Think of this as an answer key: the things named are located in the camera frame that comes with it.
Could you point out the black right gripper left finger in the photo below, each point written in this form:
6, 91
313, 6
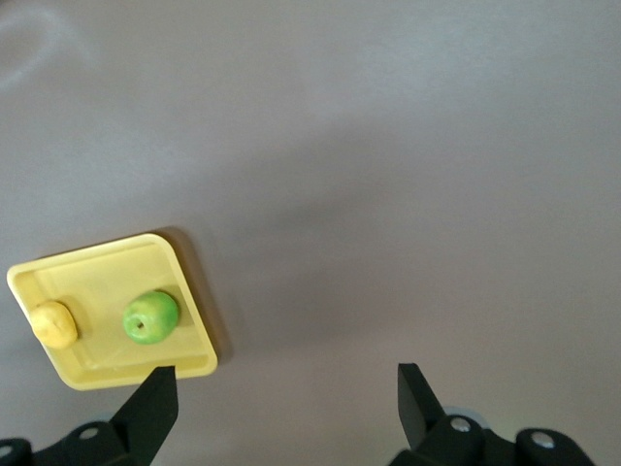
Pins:
145, 422

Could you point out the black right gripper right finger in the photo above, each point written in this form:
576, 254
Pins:
422, 427

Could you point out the green apple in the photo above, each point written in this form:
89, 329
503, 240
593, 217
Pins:
150, 318

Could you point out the yellow potato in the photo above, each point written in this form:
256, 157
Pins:
54, 324

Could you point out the yellow plastic tray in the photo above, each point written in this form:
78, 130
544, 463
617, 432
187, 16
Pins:
97, 281

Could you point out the brown table mat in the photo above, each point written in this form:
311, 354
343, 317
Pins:
388, 194

